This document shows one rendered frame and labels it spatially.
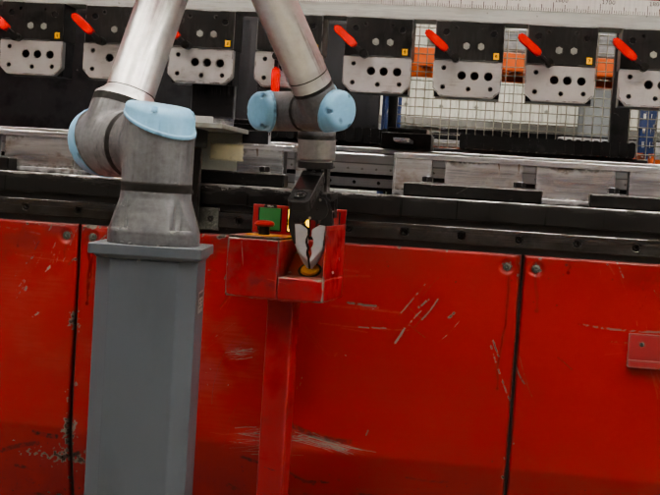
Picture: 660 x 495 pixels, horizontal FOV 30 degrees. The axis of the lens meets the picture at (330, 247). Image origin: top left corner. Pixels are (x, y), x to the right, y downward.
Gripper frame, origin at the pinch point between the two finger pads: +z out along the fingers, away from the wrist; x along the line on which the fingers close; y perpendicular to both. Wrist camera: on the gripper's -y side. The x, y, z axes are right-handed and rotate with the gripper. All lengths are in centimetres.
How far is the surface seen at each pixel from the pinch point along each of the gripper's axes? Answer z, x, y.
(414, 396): 30.3, -18.9, 21.2
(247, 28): -49, 43, 87
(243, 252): -1.9, 11.7, -6.4
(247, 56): -41, 42, 87
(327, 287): 3.9, -4.9, -3.7
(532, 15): -52, -37, 41
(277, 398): 27.1, 4.5, -3.5
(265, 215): -7.7, 12.2, 9.4
